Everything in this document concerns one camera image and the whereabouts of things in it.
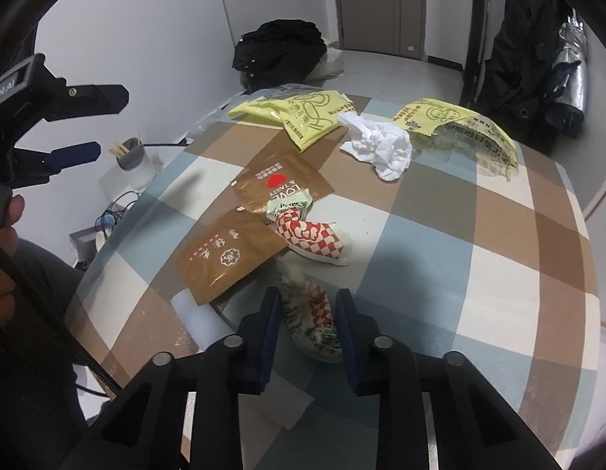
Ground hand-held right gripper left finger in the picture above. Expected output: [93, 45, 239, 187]
[85, 286, 284, 470]

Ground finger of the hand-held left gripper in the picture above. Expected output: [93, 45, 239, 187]
[36, 56, 130, 123]
[12, 141, 103, 190]

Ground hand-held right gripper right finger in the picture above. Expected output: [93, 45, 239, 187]
[335, 289, 563, 470]

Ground red white checked wrapper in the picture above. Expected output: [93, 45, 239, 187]
[274, 208, 354, 268]
[276, 259, 345, 364]

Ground brown packet with red heart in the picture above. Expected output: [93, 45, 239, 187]
[232, 151, 335, 228]

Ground person's left hand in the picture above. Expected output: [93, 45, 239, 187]
[0, 194, 26, 330]

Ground grey cup with sticks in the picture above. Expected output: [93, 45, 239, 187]
[111, 138, 147, 171]

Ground white cup with sticks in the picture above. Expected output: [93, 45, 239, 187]
[118, 154, 159, 192]

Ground brown packet with white flower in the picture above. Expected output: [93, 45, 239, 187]
[177, 208, 289, 307]

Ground checked tablecloth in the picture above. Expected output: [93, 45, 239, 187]
[63, 85, 606, 470]

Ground small green wrapper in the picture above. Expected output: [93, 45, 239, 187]
[265, 191, 314, 228]

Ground black jacket heap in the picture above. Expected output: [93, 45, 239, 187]
[232, 20, 328, 89]

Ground crumpled white tissue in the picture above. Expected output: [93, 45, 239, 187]
[338, 112, 413, 183]

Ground yellow bread bag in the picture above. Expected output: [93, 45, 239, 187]
[391, 99, 521, 182]
[228, 84, 359, 154]

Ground white cloth bag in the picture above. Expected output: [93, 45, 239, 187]
[308, 39, 345, 81]

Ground person's dark trousers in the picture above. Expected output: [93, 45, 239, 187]
[0, 240, 118, 470]

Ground brown door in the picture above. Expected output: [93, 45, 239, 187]
[332, 0, 426, 62]

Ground black bag on chair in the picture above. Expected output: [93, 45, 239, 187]
[479, 0, 585, 133]

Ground silver bag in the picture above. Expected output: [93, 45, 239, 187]
[548, 20, 590, 136]

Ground tangle of cables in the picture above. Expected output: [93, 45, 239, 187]
[95, 191, 140, 236]

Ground black cable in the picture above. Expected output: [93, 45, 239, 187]
[0, 239, 123, 397]

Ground black upright post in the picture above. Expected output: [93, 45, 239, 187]
[461, 0, 491, 105]

